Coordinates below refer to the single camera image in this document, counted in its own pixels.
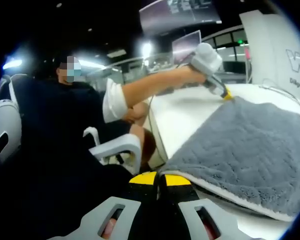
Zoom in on grey fluffy towel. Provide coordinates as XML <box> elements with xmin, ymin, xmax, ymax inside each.
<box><xmin>157</xmin><ymin>96</ymin><xmax>300</xmax><ymax>222</ymax></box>

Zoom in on person's left hand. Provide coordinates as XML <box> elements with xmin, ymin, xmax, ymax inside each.
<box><xmin>176</xmin><ymin>66</ymin><xmax>207</xmax><ymax>87</ymax></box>

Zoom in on black monitor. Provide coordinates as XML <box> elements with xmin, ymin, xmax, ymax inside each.
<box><xmin>223</xmin><ymin>61</ymin><xmax>246</xmax><ymax>73</ymax></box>

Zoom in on standing display screen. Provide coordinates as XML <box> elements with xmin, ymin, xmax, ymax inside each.
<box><xmin>171</xmin><ymin>30</ymin><xmax>203</xmax><ymax>65</ymax></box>

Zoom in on hanging dark screen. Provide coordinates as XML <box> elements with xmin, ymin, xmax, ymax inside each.
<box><xmin>139</xmin><ymin>0</ymin><xmax>223</xmax><ymax>33</ymax></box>

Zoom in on bright ceiling lamp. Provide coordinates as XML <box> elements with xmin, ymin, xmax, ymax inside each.
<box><xmin>141</xmin><ymin>41</ymin><xmax>153</xmax><ymax>61</ymax></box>

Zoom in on white office chair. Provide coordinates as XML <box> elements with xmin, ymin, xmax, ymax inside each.
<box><xmin>82</xmin><ymin>126</ymin><xmax>143</xmax><ymax>175</ymax></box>

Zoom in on person's bare legs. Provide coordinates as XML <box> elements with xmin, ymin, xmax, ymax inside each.
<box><xmin>126</xmin><ymin>101</ymin><xmax>158</xmax><ymax>173</ymax></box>

